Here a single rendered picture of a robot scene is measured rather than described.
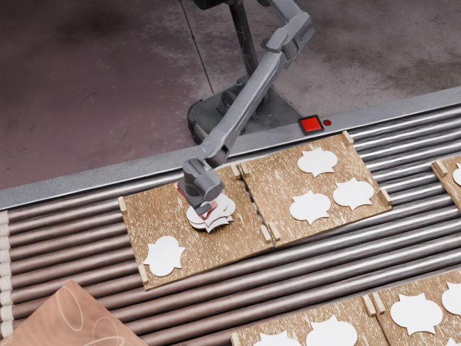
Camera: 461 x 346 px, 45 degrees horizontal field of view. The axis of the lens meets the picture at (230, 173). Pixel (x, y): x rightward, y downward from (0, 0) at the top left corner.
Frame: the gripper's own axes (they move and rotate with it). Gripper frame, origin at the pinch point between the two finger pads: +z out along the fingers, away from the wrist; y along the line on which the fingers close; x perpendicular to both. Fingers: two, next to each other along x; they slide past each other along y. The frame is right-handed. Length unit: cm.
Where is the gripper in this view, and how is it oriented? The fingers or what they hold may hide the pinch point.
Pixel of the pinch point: (196, 207)
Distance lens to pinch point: 170.0
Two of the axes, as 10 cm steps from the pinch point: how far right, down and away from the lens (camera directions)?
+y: 5.8, 6.3, -5.2
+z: 0.1, 6.3, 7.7
